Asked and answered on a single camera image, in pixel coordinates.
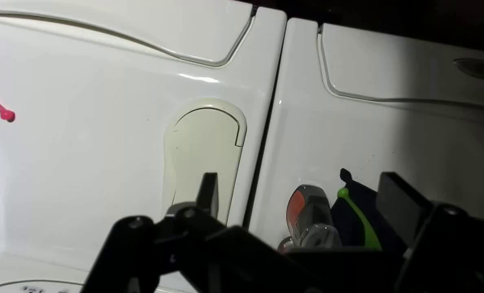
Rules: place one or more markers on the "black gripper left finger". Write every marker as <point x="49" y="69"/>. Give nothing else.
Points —
<point x="144" y="255"/>

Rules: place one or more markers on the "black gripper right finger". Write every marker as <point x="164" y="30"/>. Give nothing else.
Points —
<point x="454" y="250"/>

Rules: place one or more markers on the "dark pouch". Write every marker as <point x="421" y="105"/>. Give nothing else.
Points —
<point x="349" y="222"/>

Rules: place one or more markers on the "white washer holding bottles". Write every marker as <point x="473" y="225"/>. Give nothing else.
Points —
<point x="421" y="141"/>

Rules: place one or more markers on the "white washer with control panel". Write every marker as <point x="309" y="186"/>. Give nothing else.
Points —
<point x="89" y="147"/>

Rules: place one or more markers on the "cream oval dispenser cover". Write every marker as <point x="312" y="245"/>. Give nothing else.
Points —
<point x="203" y="147"/>

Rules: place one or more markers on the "clear bottle with red label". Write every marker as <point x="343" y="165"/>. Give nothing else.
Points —
<point x="309" y="217"/>

